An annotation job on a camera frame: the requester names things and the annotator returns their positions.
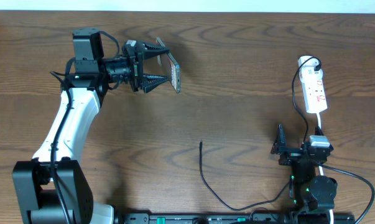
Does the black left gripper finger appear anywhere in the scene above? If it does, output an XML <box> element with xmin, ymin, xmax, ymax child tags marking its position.
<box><xmin>142</xmin><ymin>73</ymin><xmax>169</xmax><ymax>93</ymax></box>
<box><xmin>142</xmin><ymin>42</ymin><xmax>170</xmax><ymax>60</ymax></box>

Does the silver Galaxy smartphone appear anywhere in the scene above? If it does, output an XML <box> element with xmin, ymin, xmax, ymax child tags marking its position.
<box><xmin>157</xmin><ymin>52</ymin><xmax>182</xmax><ymax>93</ymax></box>

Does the black charging cable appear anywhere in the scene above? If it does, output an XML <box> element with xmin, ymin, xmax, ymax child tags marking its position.
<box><xmin>198</xmin><ymin>56</ymin><xmax>322</xmax><ymax>212</ymax></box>

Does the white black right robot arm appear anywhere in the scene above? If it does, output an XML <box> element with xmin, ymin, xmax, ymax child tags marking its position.
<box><xmin>271</xmin><ymin>125</ymin><xmax>338</xmax><ymax>213</ymax></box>

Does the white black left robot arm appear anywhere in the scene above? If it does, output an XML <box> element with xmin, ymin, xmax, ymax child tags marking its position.
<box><xmin>12</xmin><ymin>28</ymin><xmax>169</xmax><ymax>223</ymax></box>

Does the white USB charger adapter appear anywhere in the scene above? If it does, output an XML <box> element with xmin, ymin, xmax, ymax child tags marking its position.
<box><xmin>298</xmin><ymin>55</ymin><xmax>323</xmax><ymax>81</ymax></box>

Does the white power strip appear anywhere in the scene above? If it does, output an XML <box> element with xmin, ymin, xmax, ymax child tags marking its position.
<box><xmin>299</xmin><ymin>77</ymin><xmax>327</xmax><ymax>114</ymax></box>

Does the white power strip cord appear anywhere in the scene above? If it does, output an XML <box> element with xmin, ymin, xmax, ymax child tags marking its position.
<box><xmin>316</xmin><ymin>112</ymin><xmax>335</xmax><ymax>224</ymax></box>

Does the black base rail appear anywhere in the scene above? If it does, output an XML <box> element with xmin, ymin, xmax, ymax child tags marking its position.
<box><xmin>114</xmin><ymin>212</ymin><xmax>356</xmax><ymax>224</ymax></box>

